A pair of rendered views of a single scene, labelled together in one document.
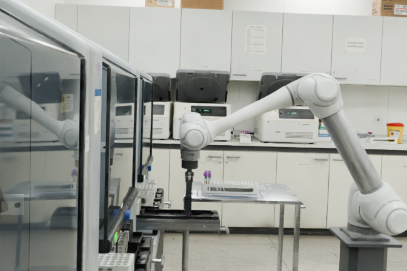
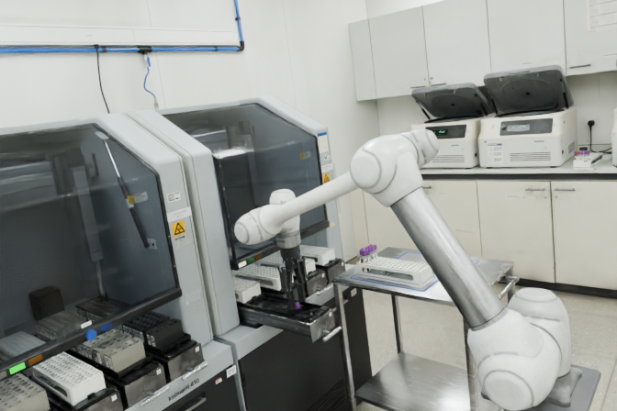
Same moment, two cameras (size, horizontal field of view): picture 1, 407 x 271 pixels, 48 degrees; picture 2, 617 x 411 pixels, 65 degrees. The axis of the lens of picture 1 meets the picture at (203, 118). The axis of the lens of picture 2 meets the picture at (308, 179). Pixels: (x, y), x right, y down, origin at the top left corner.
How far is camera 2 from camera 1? 1.47 m
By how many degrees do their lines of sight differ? 43
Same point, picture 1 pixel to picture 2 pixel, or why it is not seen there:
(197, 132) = (240, 227)
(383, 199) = (486, 348)
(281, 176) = not seen: outside the picture
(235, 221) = (577, 277)
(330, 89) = (367, 170)
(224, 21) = not seen: outside the picture
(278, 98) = not seen: hidden behind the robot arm
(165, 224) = (263, 318)
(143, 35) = (442, 38)
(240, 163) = (577, 198)
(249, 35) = (593, 3)
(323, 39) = not seen: outside the picture
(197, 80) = (515, 84)
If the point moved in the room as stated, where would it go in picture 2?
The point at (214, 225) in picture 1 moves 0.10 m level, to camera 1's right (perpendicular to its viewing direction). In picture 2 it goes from (305, 329) to (327, 336)
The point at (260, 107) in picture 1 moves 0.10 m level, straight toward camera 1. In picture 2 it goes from (342, 183) to (319, 190)
